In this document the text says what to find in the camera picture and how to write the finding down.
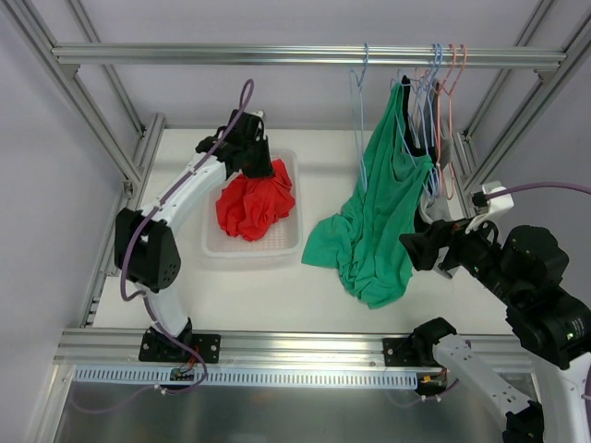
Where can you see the pink wire hanger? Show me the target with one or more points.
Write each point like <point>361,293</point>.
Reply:
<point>447,87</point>

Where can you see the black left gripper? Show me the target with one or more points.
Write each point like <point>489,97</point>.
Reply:
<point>258,162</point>

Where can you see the aluminium frame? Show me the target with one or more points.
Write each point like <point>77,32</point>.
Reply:
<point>61,62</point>

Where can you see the green tank top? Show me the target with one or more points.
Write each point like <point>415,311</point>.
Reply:
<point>361,242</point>

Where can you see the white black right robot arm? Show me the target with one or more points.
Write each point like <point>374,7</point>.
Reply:
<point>525,274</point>

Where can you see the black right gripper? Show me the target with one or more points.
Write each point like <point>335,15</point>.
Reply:
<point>443,246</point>

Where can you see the red tank top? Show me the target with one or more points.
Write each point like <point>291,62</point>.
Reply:
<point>249,207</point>

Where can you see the grey tank top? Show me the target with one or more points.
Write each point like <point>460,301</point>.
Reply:
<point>433,209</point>

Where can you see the light blue wire hanger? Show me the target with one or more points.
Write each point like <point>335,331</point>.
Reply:
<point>357,106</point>

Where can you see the black tank top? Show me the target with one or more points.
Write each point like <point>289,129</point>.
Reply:
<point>415,138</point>

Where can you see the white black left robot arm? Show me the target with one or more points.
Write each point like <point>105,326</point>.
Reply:
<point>146,252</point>

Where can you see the white slotted cable duct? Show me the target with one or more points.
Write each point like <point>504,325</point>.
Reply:
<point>247,377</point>

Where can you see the white plastic perforated basket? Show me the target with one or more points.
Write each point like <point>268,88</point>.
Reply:
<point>284,238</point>

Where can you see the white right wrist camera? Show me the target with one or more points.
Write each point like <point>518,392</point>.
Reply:
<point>489,203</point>

